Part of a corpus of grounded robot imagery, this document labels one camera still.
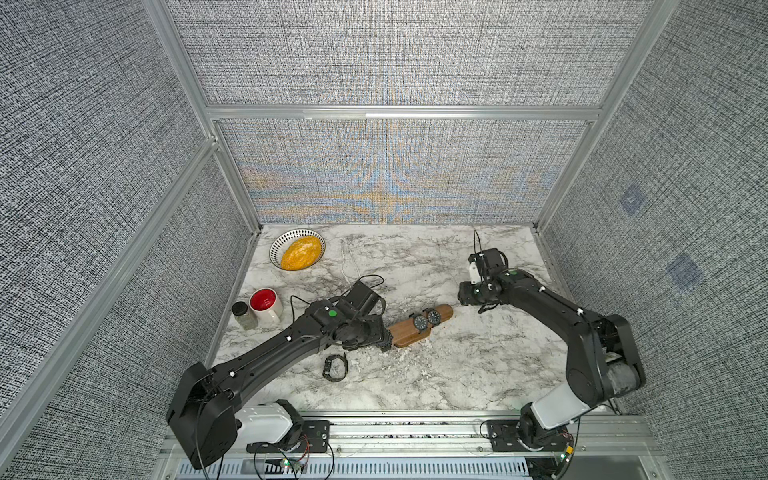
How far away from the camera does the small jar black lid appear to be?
88 centimetres

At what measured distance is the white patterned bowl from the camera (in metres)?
1.04

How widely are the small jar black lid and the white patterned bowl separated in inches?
7.9
